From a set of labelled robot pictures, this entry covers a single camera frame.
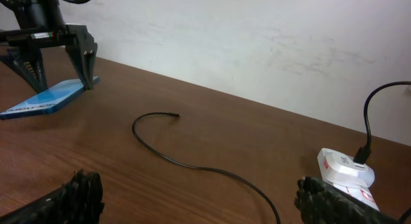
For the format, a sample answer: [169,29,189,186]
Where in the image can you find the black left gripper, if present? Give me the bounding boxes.
[1,23,98,93]

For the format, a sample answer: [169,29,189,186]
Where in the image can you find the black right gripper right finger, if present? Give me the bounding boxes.
[294,177,401,224]

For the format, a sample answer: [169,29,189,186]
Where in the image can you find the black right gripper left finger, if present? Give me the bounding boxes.
[1,170,105,224]

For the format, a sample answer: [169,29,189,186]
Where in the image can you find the blue Galaxy smartphone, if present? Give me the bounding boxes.
[1,79,86,120]

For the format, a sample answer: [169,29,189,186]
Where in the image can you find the black USB charging cable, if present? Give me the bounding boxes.
[132,81,411,224]

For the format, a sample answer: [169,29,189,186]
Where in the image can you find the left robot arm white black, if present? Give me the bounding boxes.
[1,0,98,93]

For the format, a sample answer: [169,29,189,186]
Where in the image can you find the white USB charger adapter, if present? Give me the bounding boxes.
[317,148,375,188]

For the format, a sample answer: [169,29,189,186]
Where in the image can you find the white power strip red switches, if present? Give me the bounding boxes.
[317,148,380,212]

